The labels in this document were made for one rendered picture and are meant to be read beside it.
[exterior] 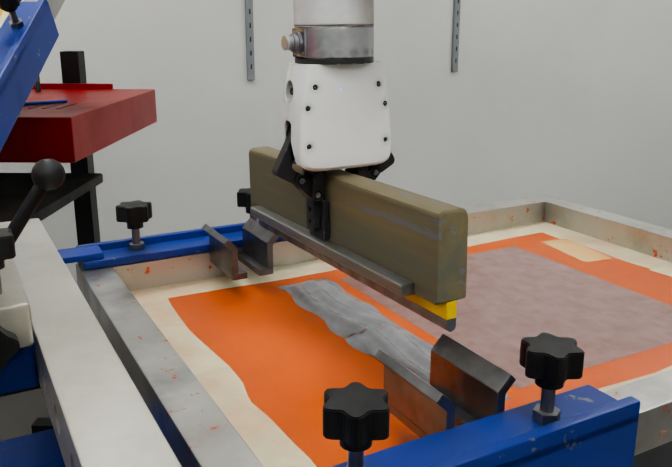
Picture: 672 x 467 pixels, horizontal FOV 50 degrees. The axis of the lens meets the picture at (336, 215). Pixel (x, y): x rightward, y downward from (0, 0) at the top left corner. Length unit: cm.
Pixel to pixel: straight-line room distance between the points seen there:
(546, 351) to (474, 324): 31
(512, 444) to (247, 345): 35
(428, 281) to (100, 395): 25
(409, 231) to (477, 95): 283
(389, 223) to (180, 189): 221
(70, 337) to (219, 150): 224
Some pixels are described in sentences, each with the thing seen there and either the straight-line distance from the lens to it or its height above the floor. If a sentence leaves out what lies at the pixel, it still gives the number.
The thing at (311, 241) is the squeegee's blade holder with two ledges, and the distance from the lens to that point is 72.
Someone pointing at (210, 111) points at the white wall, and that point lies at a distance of 279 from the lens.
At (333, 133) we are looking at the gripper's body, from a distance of 68.
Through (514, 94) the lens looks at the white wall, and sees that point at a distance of 355.
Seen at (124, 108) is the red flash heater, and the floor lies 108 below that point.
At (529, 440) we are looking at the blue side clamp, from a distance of 53.
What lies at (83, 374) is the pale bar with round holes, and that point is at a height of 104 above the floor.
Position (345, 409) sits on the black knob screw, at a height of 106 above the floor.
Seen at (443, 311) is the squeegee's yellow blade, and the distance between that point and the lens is 59.
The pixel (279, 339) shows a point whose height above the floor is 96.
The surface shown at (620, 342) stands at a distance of 83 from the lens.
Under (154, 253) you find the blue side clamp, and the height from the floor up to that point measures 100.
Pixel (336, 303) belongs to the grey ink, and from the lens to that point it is 86.
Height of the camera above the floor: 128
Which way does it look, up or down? 15 degrees down
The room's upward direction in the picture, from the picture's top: straight up
